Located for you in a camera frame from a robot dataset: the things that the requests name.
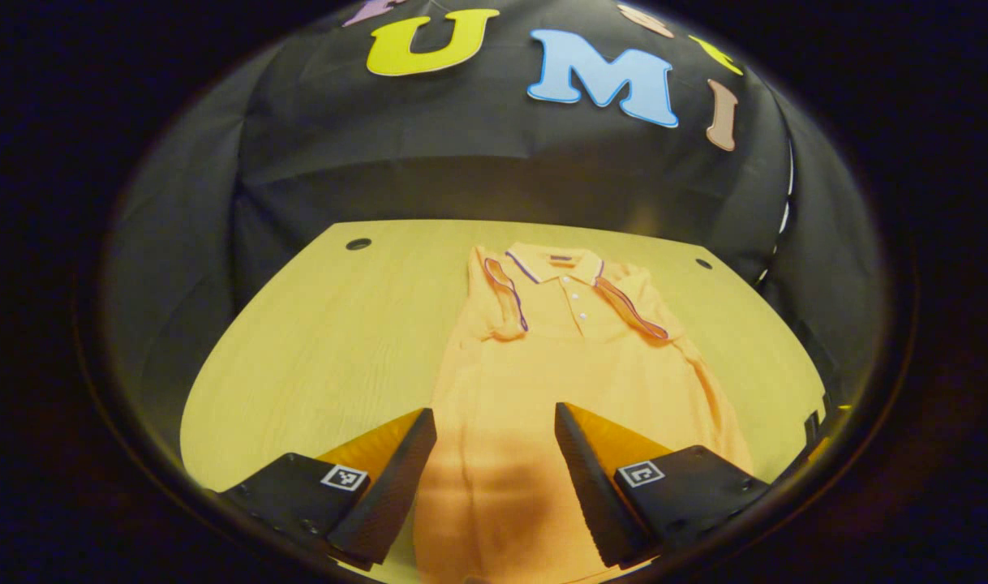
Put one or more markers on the orange polo T-shirt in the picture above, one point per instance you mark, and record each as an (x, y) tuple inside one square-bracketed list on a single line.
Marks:
[(559, 381)]

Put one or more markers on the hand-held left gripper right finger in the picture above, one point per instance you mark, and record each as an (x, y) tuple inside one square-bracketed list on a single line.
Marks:
[(591, 495)]

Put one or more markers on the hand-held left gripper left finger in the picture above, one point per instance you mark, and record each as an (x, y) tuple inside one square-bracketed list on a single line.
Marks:
[(393, 495)]

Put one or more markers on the black backdrop cloth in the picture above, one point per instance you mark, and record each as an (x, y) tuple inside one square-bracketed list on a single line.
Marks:
[(380, 162)]

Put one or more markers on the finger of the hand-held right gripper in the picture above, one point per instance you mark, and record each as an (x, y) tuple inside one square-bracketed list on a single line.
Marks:
[(813, 434)]

